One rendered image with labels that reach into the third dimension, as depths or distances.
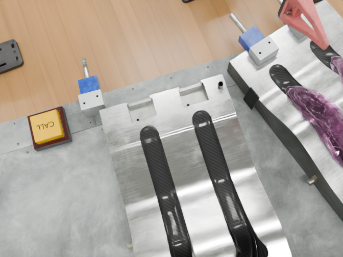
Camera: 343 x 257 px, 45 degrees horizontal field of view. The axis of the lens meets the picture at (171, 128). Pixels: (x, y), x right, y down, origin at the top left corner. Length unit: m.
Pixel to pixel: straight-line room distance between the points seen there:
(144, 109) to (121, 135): 0.08
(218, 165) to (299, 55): 0.30
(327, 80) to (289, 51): 0.10
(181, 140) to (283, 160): 0.23
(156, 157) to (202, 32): 0.34
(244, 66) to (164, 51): 0.20
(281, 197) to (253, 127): 0.16
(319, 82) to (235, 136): 0.21
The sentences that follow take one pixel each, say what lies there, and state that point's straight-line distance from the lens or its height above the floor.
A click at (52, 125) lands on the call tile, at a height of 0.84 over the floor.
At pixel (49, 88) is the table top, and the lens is 1.00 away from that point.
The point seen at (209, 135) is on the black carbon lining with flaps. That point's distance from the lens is 0.82.
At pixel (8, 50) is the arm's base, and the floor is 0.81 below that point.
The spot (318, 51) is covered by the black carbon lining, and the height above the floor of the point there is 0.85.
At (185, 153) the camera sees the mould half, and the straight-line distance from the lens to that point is 0.81.
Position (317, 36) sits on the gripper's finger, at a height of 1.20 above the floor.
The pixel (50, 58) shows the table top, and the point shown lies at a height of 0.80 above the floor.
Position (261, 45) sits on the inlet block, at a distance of 0.90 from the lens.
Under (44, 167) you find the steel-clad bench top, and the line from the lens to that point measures 0.95.
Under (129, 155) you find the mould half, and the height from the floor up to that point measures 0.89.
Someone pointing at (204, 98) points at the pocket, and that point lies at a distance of 0.87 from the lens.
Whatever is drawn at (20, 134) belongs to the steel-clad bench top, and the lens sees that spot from 0.98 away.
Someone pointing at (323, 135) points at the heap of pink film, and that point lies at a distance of 0.84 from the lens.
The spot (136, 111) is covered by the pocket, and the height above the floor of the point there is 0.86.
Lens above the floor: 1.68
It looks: 75 degrees down
